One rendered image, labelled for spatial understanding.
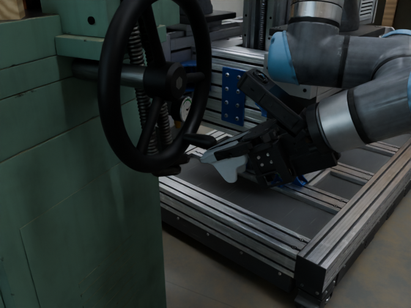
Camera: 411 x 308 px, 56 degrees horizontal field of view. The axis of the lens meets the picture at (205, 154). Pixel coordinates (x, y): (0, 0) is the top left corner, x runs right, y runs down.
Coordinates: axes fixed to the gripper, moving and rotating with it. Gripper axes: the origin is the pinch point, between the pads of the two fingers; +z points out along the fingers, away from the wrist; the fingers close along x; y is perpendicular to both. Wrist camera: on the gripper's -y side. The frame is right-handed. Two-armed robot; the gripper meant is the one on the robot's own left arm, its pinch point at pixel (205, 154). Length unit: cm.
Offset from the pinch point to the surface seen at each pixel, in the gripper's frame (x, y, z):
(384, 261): 75, 77, 5
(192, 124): 5.6, -4.5, 3.7
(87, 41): -5.7, -23.6, 5.9
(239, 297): 36, 57, 40
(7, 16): -11.8, -31.1, 11.4
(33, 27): -9.1, -28.8, 10.8
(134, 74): -2.9, -16.3, 3.0
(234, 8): 325, -55, 121
